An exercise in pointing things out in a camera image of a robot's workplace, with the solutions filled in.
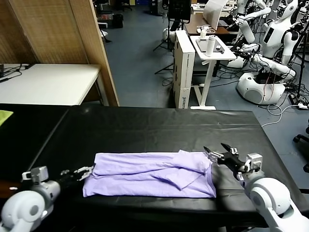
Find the blue boxes stack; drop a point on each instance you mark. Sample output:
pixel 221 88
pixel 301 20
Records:
pixel 142 2

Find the wooden desk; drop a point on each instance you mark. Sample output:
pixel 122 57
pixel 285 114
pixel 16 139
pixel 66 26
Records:
pixel 60 31

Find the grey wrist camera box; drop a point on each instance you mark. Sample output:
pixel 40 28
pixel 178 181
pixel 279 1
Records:
pixel 38 174
pixel 254 162

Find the yellow-green cloth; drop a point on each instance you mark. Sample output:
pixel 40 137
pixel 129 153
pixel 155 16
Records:
pixel 4 117

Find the white side table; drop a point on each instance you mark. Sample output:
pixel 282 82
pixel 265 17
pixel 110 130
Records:
pixel 229 56

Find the black office chair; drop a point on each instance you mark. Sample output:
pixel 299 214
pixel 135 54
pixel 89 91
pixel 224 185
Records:
pixel 301 142

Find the white desk table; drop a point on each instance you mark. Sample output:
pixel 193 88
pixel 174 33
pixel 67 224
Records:
pixel 48 84

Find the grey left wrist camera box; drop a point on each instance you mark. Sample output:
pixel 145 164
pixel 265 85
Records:
pixel 38 174

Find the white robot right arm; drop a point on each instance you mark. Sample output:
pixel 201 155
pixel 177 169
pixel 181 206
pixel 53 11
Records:
pixel 268 195

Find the white desk gadget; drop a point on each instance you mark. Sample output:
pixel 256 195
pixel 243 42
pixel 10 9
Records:
pixel 202 31

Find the black monitor tripod stand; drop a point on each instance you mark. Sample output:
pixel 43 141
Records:
pixel 173 25

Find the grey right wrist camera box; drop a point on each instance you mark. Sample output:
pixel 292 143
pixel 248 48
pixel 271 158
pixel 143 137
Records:
pixel 254 162

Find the black desk device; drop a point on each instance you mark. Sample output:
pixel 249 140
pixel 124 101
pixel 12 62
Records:
pixel 1 71

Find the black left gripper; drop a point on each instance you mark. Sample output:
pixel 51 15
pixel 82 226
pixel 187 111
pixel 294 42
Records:
pixel 67 180

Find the black table cover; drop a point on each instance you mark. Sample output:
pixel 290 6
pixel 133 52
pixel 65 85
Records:
pixel 157 130
pixel 29 145

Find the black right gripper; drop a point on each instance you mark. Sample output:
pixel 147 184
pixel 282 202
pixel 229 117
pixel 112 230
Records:
pixel 231 162

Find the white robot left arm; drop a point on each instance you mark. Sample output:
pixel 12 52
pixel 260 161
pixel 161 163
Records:
pixel 26 207

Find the purple printed t-shirt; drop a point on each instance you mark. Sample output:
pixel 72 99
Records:
pixel 144 174

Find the black monitor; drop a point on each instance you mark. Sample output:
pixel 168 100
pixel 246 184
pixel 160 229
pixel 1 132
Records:
pixel 178 9

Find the white curved panel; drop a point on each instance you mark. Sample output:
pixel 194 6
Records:
pixel 212 12

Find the white round base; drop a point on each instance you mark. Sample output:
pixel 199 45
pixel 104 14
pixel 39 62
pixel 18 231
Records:
pixel 167 33

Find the tall black tripod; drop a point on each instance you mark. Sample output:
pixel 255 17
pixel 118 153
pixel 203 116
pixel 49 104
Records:
pixel 301 77

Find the white humanoid robot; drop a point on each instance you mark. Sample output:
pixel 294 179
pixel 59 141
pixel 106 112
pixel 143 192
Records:
pixel 272 36
pixel 247 31

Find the white bottle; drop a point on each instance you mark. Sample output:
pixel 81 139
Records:
pixel 209 46

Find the tall white cardboard box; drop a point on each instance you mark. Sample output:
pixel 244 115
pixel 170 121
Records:
pixel 184 72

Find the black trash bin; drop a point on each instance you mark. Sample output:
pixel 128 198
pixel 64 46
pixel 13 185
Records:
pixel 118 21

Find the grey tablet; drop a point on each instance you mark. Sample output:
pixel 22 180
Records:
pixel 201 46

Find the white power strip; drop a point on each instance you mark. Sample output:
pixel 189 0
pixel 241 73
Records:
pixel 304 105

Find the brown desk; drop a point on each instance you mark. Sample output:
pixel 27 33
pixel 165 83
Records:
pixel 190 27

